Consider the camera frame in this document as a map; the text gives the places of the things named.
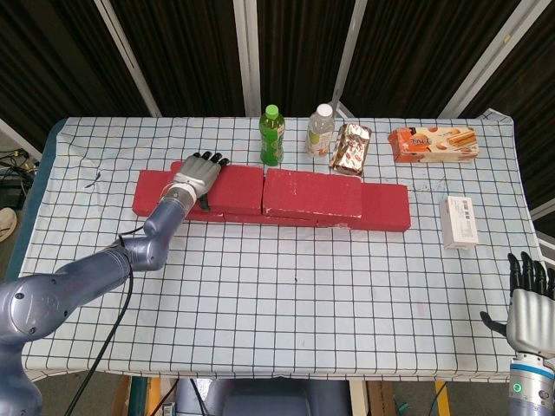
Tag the white metal frame post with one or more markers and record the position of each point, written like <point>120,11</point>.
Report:
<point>130,60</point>
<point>247,56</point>
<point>485,60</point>
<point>348,56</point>

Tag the black box on floor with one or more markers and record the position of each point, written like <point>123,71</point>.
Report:
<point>11,193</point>

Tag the brown cardboard box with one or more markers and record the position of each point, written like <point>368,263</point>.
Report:
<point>380,398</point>

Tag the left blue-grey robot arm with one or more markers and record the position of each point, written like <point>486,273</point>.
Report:
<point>86,277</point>

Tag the small white carton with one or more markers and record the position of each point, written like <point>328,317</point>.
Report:
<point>459,221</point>

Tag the white black checked tablecloth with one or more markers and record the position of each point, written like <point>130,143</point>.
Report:
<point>303,303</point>

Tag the white metal frame bar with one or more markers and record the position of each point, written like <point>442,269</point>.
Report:
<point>544,212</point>
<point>19,138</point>

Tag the orange biscuit box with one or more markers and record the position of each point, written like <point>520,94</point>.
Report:
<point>433,145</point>

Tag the beige shoe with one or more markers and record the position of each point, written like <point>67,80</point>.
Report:
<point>6,225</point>

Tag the wooden table leg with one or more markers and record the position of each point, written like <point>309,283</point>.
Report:
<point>122,396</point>

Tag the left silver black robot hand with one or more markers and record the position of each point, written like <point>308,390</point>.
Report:
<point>197,173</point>

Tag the gold foil snack pack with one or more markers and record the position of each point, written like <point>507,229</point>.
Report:
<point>350,149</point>

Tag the blue-grey robot torso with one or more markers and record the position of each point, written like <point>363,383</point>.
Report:
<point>260,398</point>

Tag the green drink bottle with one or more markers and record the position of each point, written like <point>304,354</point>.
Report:
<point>272,138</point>

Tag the clear bottle with white cap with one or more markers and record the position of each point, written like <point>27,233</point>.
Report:
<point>320,134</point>

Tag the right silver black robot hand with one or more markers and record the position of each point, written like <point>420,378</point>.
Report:
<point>533,320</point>

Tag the dark pleated curtain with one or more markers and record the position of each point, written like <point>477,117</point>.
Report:
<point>195,52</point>

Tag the red brick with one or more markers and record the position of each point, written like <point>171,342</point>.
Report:
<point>312,193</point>
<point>238,188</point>
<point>149,195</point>
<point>388,208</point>
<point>277,220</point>

